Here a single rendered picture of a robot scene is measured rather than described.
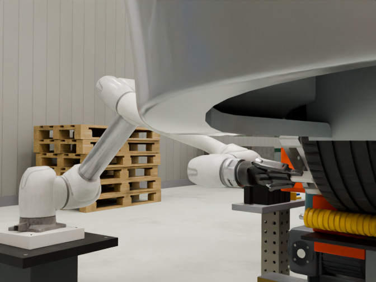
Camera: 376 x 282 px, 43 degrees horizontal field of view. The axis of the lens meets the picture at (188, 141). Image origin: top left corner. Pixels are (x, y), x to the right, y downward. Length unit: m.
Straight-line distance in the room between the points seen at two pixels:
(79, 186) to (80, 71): 4.42
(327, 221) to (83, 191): 1.19
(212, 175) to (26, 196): 0.96
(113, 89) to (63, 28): 4.66
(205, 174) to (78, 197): 0.89
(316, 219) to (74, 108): 5.25
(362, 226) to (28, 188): 1.38
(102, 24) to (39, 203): 5.01
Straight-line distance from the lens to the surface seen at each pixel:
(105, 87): 1.83
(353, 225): 1.36
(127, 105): 1.74
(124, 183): 5.47
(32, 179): 2.13
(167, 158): 7.83
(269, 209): 2.17
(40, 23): 6.21
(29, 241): 2.01
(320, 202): 1.49
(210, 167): 1.46
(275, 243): 2.36
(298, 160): 1.36
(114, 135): 2.03
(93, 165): 2.14
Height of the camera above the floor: 0.72
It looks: level
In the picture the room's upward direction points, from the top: straight up
